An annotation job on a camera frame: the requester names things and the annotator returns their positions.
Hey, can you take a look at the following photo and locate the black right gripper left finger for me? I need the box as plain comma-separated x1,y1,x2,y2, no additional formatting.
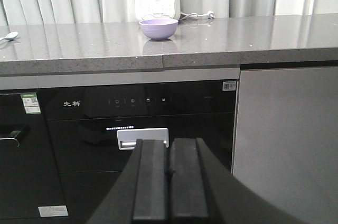
87,139,167,223

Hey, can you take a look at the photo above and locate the black glass built-in dishwasher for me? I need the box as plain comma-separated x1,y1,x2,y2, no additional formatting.
38,80,237,223

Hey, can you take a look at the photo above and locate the light blue plastic spoon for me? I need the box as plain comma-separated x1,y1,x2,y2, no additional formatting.
0,31,18,41

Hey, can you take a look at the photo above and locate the grey cabinet door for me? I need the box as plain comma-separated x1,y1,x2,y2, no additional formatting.
233,67,337,223

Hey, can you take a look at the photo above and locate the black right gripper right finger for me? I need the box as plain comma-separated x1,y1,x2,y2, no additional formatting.
170,138,296,223

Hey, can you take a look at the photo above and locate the white power cord with plug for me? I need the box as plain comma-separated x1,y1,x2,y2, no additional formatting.
180,10,215,21

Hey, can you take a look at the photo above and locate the black built-in appliance left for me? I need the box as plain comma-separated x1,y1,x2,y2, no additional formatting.
1,89,70,223

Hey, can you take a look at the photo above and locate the purple plastic bowl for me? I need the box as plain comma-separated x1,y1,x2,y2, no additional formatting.
139,18,179,40

